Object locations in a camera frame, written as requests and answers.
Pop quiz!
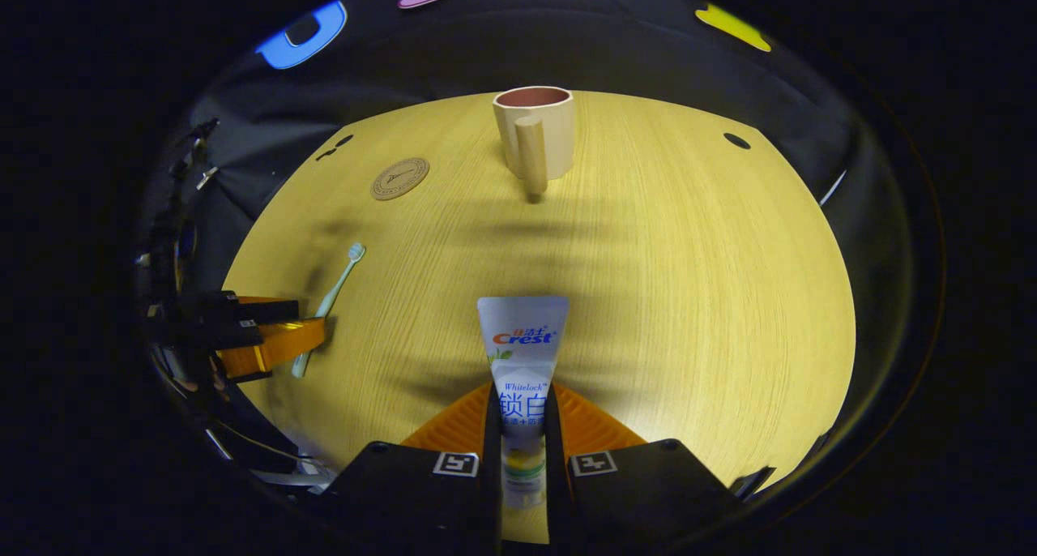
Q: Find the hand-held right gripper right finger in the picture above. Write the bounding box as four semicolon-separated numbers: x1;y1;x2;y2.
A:
544;382;742;553

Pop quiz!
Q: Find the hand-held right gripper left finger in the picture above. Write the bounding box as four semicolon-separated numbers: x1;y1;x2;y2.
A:
320;382;503;553

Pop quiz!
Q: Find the pale green toothbrush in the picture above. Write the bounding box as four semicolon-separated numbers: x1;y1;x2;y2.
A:
292;243;367;379

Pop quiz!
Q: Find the white toothpaste tube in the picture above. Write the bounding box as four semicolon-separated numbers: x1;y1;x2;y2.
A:
476;297;570;511

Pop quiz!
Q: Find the round brown coaster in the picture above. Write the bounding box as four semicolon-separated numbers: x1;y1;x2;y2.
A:
370;157;431;201

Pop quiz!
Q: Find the beige cup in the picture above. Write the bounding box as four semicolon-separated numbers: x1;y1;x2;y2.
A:
493;86;577;197

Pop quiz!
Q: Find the wooden desktop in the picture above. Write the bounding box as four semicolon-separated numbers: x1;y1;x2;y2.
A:
220;91;857;545

